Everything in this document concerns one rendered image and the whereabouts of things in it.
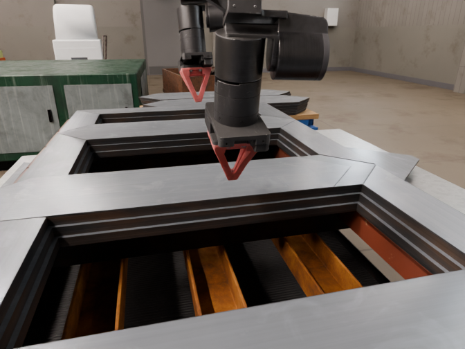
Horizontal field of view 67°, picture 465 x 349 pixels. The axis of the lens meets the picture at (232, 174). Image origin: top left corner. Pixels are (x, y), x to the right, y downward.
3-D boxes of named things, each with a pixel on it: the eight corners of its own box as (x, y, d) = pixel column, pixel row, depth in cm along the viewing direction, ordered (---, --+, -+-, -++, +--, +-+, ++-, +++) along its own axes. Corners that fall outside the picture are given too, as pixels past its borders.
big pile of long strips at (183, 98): (286, 99, 197) (286, 88, 194) (318, 113, 161) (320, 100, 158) (140, 105, 179) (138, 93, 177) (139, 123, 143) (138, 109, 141)
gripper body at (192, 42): (205, 68, 85) (202, 37, 84) (212, 60, 75) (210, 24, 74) (178, 70, 84) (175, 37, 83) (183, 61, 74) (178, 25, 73)
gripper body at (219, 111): (248, 111, 51) (252, 61, 47) (270, 147, 43) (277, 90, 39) (204, 113, 50) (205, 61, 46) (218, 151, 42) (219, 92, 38)
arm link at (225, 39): (214, 16, 41) (216, 28, 36) (272, 19, 42) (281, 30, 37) (213, 75, 45) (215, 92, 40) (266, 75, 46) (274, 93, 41)
